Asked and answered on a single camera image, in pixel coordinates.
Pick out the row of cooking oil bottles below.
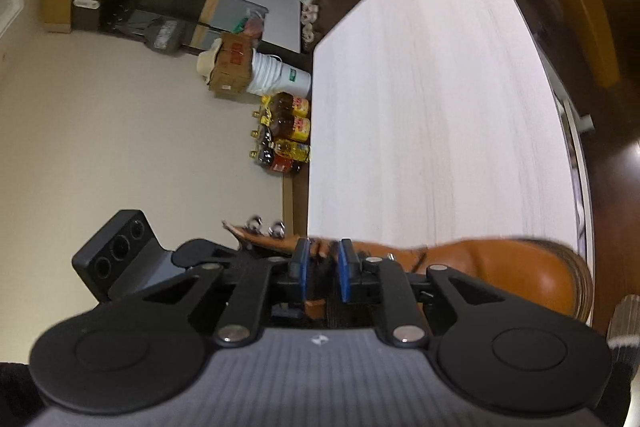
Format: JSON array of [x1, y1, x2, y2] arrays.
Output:
[[248, 92, 312, 176]]

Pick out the red print cardboard box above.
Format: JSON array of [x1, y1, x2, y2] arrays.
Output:
[[207, 32, 257, 100]]

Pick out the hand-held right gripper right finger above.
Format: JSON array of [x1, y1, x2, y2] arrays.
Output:
[[336, 237, 502, 346]]

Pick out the brown leather boot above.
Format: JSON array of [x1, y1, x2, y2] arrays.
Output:
[[222, 219, 594, 326]]

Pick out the white plastic bucket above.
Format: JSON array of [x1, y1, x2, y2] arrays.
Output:
[[247, 54, 314, 98]]

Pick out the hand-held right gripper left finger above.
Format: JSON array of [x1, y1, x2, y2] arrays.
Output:
[[141, 237, 312, 346]]

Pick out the row of light shoes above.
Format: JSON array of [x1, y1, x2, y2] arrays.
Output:
[[298, 0, 322, 46]]

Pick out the grey hanging bag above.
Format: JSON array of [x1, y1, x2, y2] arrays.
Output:
[[144, 17, 184, 54]]

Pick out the colourful plastic bag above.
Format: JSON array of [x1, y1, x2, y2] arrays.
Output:
[[234, 6, 267, 41]]

